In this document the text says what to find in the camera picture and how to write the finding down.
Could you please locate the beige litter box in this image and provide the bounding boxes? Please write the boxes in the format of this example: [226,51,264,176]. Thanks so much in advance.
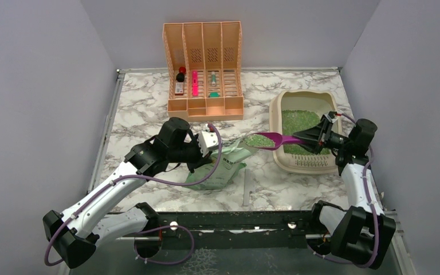
[269,90,337,175]

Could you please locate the red and black stamp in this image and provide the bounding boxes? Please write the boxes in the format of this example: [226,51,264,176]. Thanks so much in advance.
[175,66,187,83]

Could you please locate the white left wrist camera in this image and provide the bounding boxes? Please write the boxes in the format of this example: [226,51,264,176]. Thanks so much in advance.
[197,124,222,157]

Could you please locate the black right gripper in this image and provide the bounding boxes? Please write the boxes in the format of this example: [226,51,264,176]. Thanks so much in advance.
[291,119,352,155]

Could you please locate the red white small box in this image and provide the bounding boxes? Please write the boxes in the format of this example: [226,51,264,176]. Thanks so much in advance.
[174,82,184,96]

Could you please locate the orange plastic file organizer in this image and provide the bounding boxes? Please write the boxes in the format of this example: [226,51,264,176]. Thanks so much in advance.
[162,21,244,122]

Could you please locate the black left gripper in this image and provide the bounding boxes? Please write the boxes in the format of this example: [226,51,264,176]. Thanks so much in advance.
[168,133,214,174]

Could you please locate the purple litter scoop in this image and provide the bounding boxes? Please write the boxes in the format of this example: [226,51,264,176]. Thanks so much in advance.
[242,132,317,151]

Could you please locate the green white glue stick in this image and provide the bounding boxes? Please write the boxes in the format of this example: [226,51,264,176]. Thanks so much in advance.
[210,71,217,86]

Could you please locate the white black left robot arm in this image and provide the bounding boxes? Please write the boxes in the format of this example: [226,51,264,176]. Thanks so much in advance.
[43,117,222,269]

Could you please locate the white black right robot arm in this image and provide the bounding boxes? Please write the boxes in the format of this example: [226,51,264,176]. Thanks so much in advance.
[293,112,396,269]

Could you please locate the green litter bag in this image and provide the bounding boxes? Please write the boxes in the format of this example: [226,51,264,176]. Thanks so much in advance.
[187,137,258,190]

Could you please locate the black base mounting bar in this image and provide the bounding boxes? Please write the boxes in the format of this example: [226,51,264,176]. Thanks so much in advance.
[81,203,348,252]

